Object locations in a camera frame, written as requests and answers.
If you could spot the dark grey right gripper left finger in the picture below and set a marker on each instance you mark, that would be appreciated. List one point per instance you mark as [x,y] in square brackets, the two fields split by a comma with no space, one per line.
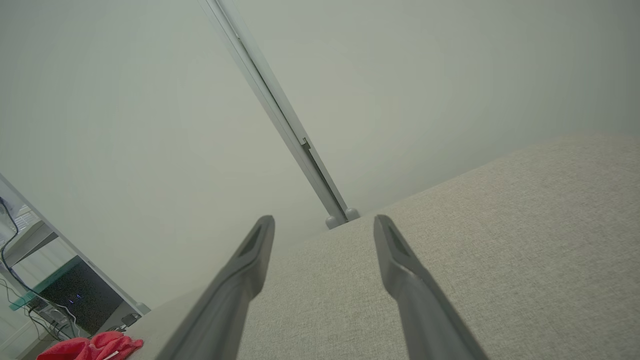
[225,305]

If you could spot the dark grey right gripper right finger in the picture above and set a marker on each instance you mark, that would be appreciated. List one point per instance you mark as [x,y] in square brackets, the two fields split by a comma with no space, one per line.
[425,310]

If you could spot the red shorts with white stripes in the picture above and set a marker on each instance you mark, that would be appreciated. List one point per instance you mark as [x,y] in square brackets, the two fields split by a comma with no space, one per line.
[115,344]

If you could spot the small black power adapter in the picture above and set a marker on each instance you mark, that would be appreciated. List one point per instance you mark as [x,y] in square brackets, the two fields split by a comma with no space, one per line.
[131,319]

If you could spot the grey double-foot partition post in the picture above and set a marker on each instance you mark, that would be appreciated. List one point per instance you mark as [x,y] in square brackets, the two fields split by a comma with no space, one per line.
[285,117]

